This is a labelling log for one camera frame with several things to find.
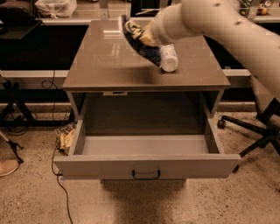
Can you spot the padded gripper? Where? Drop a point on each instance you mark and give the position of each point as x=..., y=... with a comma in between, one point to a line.
x=162, y=31

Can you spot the blue chip bag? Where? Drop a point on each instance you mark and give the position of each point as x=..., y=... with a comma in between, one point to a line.
x=133, y=32

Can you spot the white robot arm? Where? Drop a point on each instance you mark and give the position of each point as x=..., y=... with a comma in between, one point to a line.
x=256, y=48

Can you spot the grey cabinet with glossy top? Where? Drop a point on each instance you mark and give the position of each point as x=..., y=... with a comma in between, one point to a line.
x=105, y=62

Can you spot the white plastic bag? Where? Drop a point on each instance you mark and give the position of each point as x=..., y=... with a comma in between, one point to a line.
x=56, y=8

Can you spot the open grey top drawer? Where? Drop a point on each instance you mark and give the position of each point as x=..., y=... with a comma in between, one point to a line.
x=146, y=132

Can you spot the white plastic bottle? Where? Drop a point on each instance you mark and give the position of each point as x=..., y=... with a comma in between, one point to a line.
x=169, y=60

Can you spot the crumpled yellow packaging on floor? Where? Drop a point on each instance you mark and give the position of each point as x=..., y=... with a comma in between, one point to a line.
x=65, y=136

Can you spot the black desk at left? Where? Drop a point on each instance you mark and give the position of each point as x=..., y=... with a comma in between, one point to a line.
x=17, y=22

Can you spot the black office chair base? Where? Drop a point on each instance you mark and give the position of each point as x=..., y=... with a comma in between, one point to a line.
x=267, y=113

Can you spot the beige shoe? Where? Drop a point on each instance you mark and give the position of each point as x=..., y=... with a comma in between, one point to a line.
x=7, y=167

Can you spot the black drawer handle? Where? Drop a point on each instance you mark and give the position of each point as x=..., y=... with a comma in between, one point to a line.
x=146, y=175

